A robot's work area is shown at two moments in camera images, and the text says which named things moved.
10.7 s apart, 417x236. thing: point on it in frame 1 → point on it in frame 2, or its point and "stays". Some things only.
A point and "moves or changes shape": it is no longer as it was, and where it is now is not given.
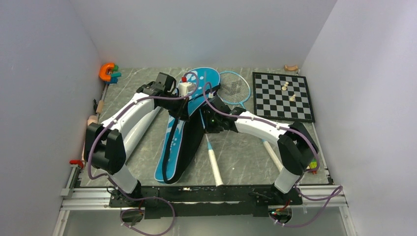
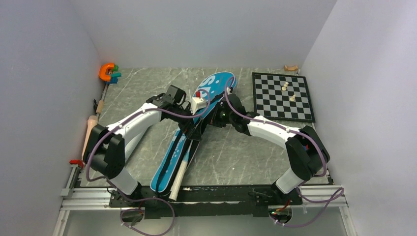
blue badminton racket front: x=218 y=179 → x=173 y=194
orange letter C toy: x=103 y=71 stays
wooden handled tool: x=101 y=102 stays
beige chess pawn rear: x=284 y=88 stays
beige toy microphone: x=91 y=119 stays
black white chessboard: x=282 y=97 stays
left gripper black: x=182 y=113 → x=192 y=130
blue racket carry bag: x=181 y=138 moves or changes shape
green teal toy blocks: x=114 y=75 stays
